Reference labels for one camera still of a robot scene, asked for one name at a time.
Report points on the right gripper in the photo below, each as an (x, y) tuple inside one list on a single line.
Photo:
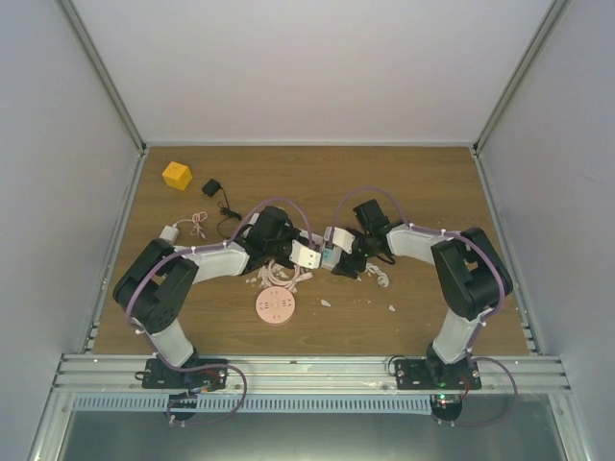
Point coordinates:
[(344, 269)]

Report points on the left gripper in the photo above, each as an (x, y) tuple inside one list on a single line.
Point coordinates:
[(302, 241)]

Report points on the pink round power socket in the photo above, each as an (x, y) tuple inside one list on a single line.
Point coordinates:
[(275, 305)]

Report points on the black power adapter plug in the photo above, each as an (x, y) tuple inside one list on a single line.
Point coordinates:
[(211, 187)]

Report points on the white usb charger plug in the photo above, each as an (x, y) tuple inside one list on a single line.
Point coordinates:
[(170, 234)]

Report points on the yellow cube socket adapter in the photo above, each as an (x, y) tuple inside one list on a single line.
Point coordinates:
[(177, 175)]

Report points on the white power strip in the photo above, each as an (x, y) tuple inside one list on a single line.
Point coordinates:
[(330, 256)]

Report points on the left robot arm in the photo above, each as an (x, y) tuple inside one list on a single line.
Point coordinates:
[(153, 290)]

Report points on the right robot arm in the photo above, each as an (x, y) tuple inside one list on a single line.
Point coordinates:
[(473, 279)]

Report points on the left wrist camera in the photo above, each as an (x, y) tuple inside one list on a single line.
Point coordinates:
[(303, 256)]

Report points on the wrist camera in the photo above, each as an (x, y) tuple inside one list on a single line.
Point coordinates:
[(339, 238), (303, 256)]

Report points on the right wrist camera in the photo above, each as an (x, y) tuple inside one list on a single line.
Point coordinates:
[(339, 238)]

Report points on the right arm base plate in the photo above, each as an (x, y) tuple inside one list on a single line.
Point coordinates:
[(426, 374)]

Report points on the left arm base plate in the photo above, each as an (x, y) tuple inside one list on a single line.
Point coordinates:
[(211, 377)]

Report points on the slotted cable duct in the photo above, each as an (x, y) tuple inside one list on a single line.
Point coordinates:
[(346, 404)]

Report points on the aluminium mounting rail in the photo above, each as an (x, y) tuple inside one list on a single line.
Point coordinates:
[(294, 375)]

